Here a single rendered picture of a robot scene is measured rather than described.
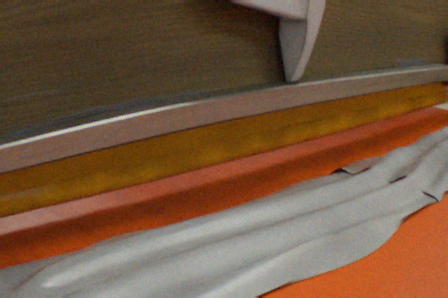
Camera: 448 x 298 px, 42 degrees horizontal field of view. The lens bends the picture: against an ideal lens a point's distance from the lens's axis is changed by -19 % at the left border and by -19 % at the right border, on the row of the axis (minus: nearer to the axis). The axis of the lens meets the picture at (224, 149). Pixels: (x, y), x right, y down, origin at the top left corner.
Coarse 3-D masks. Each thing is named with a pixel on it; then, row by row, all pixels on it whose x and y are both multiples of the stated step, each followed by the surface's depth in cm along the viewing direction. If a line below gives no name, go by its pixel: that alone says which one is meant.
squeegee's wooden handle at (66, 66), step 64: (0, 0) 20; (64, 0) 22; (128, 0) 24; (192, 0) 26; (384, 0) 35; (0, 64) 20; (64, 64) 23; (128, 64) 25; (192, 64) 27; (256, 64) 29; (320, 64) 32; (384, 64) 36; (0, 128) 21
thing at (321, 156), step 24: (384, 120) 41; (408, 120) 41; (432, 120) 41; (312, 144) 35; (336, 144) 35; (360, 144) 35; (384, 144) 35; (408, 144) 35; (312, 168) 31; (336, 168) 31
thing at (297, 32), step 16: (240, 0) 25; (256, 0) 26; (272, 0) 27; (288, 0) 27; (304, 0) 27; (320, 0) 28; (288, 16) 27; (304, 16) 27; (320, 16) 28; (288, 32) 29; (304, 32) 28; (288, 48) 29; (304, 48) 28; (288, 64) 29; (304, 64) 29; (288, 80) 29
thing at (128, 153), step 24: (360, 96) 36; (384, 96) 38; (408, 96) 40; (240, 120) 30; (264, 120) 31; (288, 120) 32; (144, 144) 27; (168, 144) 28; (192, 144) 29; (48, 168) 24; (72, 168) 25; (96, 168) 26; (0, 192) 22
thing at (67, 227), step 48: (144, 192) 28; (192, 192) 28; (240, 192) 28; (0, 240) 22; (48, 240) 22; (96, 240) 23; (432, 240) 21; (288, 288) 18; (336, 288) 18; (384, 288) 17; (432, 288) 17
